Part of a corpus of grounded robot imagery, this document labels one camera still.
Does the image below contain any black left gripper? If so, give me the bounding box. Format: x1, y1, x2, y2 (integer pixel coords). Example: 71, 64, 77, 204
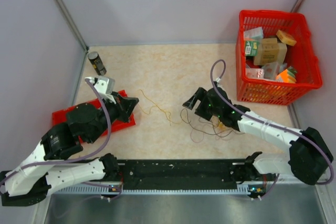
88, 91, 140, 143

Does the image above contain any black cylindrical can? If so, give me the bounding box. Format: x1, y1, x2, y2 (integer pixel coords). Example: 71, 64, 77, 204
88, 51, 107, 76

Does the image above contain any white red packet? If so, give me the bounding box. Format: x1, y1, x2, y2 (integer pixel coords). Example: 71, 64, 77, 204
246, 68, 264, 79

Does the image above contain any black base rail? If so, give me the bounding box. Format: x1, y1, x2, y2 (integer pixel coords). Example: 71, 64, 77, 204
73, 158, 310, 196

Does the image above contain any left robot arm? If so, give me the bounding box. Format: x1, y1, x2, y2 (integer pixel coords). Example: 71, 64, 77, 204
1, 93, 139, 207

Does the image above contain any large brown cardboard box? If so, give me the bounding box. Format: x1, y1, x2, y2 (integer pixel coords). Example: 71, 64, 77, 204
253, 38, 287, 66

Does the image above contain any green small box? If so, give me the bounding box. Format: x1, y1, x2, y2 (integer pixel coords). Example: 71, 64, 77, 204
244, 40, 260, 57

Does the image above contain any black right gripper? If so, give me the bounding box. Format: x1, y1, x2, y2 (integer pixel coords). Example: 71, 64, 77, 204
183, 88, 222, 121

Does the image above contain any pale pink box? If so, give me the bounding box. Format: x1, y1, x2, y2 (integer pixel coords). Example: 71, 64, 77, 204
262, 62, 280, 80

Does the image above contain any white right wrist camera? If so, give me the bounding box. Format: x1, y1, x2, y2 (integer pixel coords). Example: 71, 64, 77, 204
215, 77, 223, 89

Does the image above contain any yellow orange small box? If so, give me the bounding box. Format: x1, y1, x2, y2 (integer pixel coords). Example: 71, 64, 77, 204
276, 30, 297, 46

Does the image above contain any yellow cable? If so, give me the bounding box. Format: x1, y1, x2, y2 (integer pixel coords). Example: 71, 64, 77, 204
138, 89, 184, 127

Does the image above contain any orange green box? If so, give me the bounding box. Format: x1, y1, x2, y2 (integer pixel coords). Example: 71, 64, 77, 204
276, 67, 297, 83

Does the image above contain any white pastel box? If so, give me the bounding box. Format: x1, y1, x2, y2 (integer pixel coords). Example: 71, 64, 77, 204
243, 27, 264, 40

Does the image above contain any red plastic basket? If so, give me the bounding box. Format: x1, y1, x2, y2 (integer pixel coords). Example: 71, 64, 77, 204
236, 10, 323, 105

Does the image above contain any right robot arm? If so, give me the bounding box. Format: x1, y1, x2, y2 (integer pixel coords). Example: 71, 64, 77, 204
183, 88, 333, 185

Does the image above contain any cable bundle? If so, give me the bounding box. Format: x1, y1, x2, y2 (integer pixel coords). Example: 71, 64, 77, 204
180, 108, 245, 143

